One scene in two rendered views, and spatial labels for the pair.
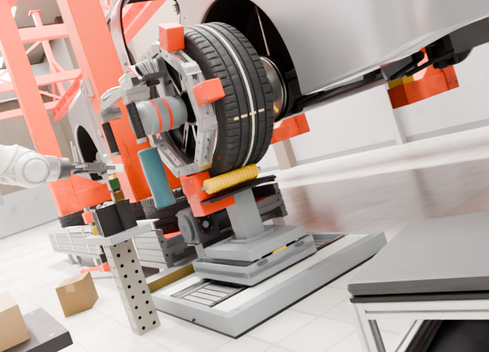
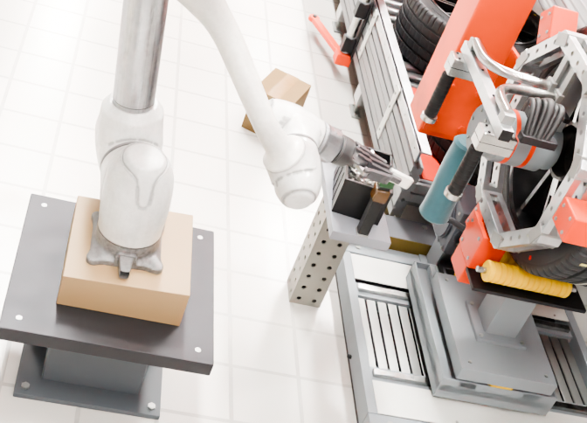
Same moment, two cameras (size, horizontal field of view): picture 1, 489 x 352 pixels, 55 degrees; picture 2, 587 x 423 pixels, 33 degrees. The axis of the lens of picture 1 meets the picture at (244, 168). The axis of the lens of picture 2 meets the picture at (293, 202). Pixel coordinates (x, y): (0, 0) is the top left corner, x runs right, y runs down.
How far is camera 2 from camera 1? 1.38 m
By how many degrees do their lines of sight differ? 34
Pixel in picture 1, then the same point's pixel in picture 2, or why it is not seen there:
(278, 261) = (486, 396)
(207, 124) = (542, 243)
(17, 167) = (283, 185)
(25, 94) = not seen: outside the picture
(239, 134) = (571, 274)
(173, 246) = (419, 196)
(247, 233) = (491, 328)
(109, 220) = (351, 199)
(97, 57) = not seen: outside the picture
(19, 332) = (174, 315)
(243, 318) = not seen: outside the picture
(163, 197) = (436, 211)
